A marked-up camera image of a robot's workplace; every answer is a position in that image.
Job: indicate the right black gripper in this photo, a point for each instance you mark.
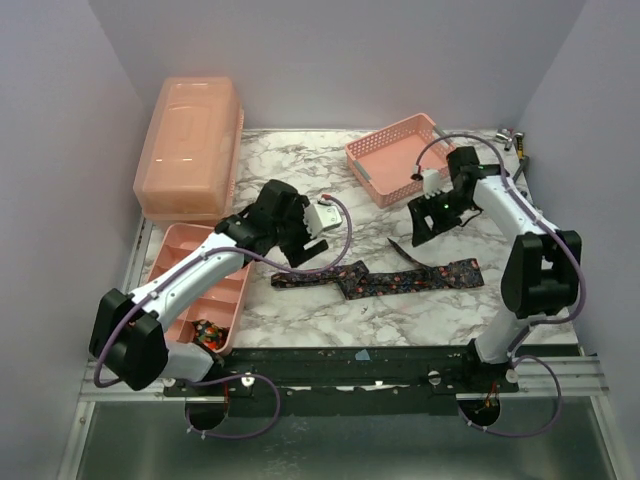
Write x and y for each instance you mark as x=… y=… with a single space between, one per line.
x=437 y=215

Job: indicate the rolled floral tie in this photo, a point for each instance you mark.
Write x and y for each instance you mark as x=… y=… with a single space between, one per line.
x=210 y=335

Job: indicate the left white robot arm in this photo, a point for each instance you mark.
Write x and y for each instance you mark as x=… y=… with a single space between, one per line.
x=129 y=332

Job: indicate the grey metal clamp tool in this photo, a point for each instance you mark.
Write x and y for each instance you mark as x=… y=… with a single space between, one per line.
x=511 y=138

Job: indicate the pink divided organizer tray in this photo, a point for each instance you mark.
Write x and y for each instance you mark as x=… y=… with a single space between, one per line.
x=222 y=304

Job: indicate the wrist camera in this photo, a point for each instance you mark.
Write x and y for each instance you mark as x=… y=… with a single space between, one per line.
x=430 y=180
x=320 y=217

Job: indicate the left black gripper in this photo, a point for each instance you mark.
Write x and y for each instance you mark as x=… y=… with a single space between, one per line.
x=299 y=254

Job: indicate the pink perforated basket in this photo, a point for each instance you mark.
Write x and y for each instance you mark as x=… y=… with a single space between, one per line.
x=383 y=161

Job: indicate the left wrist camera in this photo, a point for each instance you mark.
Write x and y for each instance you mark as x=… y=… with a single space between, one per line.
x=320 y=217

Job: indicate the dark floral necktie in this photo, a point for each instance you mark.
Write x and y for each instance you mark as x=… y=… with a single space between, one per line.
x=355 y=281

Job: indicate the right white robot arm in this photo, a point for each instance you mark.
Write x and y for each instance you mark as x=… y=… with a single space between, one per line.
x=540 y=277

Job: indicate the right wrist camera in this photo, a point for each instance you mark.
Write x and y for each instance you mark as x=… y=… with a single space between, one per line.
x=430 y=180

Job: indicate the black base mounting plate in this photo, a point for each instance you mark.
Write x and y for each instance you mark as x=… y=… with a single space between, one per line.
x=346 y=381

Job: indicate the pink translucent storage box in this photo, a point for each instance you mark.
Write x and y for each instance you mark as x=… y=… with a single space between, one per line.
x=188 y=166

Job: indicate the aluminium rail frame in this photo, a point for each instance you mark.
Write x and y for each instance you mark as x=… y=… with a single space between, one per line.
x=558 y=425

